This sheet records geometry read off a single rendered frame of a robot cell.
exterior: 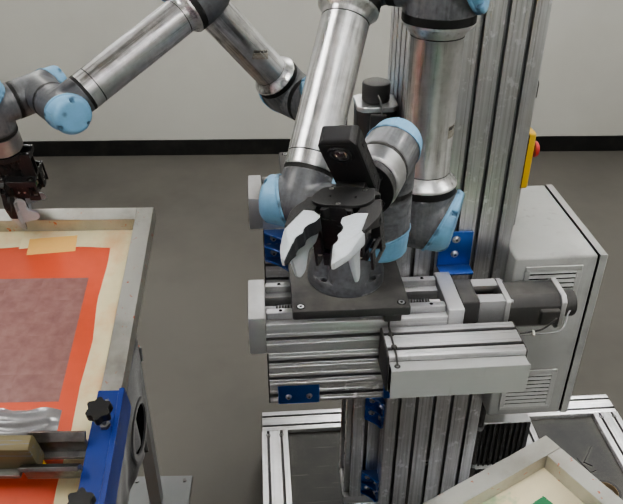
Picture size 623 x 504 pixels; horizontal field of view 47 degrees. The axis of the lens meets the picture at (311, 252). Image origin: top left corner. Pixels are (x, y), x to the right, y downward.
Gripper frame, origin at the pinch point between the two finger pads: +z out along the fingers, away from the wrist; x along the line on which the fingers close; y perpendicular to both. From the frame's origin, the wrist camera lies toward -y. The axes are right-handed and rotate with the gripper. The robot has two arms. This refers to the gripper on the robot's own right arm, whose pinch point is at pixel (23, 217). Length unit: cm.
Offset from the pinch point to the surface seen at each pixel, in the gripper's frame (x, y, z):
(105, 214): -0.3, 18.7, -1.0
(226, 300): 102, 27, 159
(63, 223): -1.9, 9.4, 0.1
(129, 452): -37, 22, 41
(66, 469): -63, 24, -5
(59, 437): -57, 21, -4
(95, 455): -59, 27, -2
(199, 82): 281, 0, 156
